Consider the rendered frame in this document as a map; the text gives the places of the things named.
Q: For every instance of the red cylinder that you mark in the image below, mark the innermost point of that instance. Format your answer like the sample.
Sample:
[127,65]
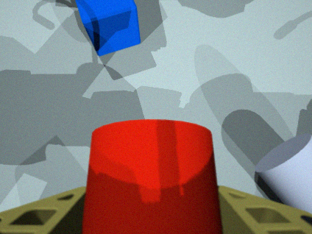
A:
[151,176]

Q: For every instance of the blue cube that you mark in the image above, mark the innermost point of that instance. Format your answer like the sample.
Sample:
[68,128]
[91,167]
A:
[111,25]

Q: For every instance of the white cylinder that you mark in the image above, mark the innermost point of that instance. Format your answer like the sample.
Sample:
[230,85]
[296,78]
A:
[287,170]

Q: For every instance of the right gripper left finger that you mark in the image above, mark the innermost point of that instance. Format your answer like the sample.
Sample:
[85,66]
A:
[58,214]

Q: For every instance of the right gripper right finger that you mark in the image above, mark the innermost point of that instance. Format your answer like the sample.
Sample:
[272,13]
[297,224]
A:
[243,213]

